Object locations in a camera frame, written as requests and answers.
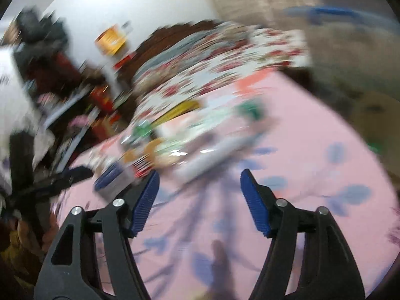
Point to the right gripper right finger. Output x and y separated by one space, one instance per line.
329 270

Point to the red yellow wall calendar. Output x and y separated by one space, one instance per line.
113 44

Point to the clear plastic floral bottle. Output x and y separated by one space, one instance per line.
191 131

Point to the dark wooden headboard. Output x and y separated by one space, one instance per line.
160 40

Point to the cluttered shelf unit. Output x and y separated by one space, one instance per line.
43 93

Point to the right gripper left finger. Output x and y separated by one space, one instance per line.
70 269

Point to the white red floral bedsheet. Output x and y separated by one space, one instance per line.
210 59

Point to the pink floral blanket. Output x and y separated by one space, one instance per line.
200 241

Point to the clear storage box blue handle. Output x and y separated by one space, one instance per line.
351 49

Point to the crushed green soda can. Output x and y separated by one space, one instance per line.
141 132

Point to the yellow spice box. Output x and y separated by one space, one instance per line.
178 110

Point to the blue white milk carton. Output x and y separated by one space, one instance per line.
114 180

